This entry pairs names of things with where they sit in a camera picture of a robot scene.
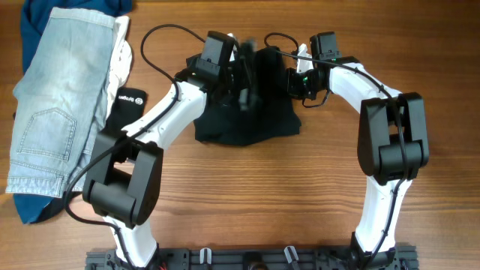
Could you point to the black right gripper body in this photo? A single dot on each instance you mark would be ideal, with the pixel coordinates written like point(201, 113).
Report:
point(301, 85)

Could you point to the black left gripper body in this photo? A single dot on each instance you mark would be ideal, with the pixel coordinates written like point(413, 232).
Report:
point(237, 73)

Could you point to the black shorts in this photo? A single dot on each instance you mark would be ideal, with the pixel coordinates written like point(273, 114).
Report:
point(270, 115)

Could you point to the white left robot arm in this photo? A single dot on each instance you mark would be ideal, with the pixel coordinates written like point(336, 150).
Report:
point(123, 181)

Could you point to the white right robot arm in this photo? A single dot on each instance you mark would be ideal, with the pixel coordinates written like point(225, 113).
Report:
point(392, 145)

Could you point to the black garment with white logo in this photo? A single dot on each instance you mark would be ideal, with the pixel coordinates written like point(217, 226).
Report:
point(128, 106)

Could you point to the light blue denim jeans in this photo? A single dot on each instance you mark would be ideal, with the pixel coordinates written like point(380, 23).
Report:
point(62, 102)

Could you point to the dark blue garment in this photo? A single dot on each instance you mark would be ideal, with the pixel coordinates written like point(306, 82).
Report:
point(33, 209)

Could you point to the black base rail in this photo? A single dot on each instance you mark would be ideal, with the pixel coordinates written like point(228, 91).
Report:
point(334, 257)

